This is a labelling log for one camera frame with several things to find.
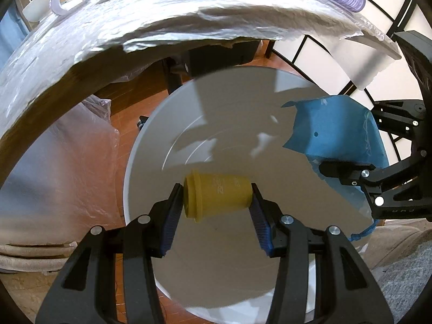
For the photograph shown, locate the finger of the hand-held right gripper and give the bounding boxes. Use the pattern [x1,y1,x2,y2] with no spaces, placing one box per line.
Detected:
[370,99,432,157]
[319,152,432,210]

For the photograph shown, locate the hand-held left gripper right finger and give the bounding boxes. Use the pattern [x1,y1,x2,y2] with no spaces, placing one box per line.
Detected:
[249,183,395,324]

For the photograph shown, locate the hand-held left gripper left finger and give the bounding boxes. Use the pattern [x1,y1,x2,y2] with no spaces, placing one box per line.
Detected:
[35,183,184,324]

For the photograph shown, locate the blue face mask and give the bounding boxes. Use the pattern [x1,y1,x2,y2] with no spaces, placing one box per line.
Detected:
[282,95,389,244]

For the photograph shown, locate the yellow plastic cup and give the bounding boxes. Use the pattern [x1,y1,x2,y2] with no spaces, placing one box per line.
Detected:
[182,169,254,223]

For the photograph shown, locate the white panel with black lines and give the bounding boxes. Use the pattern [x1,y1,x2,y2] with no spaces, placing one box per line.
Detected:
[268,0,432,176]

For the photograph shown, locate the grey fabric blanket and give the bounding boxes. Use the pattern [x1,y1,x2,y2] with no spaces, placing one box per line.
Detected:
[366,221,432,311]

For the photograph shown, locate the clear plastic bag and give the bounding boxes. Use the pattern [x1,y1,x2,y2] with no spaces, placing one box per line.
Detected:
[0,96,120,247]

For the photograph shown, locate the white folded cloth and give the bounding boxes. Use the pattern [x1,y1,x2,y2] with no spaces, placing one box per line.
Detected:
[0,241,76,272]

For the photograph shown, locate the blue curtain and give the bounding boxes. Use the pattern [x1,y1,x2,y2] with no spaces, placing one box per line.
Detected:
[0,2,26,61]

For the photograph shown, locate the white bowl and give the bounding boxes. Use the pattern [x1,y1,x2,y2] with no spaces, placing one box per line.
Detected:
[23,0,56,22]

